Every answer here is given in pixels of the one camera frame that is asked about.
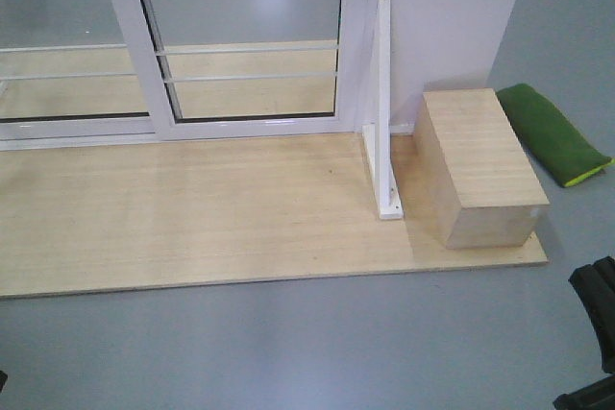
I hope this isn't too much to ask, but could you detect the white triangular support brace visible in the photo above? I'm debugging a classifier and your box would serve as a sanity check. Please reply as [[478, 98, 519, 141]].
[[362, 0, 404, 220]]

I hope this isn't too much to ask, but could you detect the green sandbag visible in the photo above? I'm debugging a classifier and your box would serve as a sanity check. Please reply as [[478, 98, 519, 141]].
[[496, 84, 614, 188]]

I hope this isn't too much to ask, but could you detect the light wooden box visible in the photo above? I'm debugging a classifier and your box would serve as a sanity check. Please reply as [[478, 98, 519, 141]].
[[414, 88, 549, 250]]

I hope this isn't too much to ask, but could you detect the white framed sliding glass door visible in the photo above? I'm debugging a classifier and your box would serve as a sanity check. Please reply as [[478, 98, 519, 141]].
[[111, 0, 380, 141]]

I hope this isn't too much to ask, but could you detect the fixed white framed glass panel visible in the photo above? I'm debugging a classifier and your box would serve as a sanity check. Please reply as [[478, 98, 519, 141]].
[[1, 0, 154, 150]]

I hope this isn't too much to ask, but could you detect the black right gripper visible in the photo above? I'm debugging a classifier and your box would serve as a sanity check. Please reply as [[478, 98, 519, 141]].
[[553, 256, 614, 410]]

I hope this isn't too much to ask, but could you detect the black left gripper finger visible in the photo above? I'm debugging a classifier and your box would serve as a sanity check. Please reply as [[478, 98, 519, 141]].
[[0, 371, 8, 392]]

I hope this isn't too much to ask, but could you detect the light plywood base board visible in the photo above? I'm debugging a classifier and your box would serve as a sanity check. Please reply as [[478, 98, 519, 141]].
[[1, 134, 547, 298]]

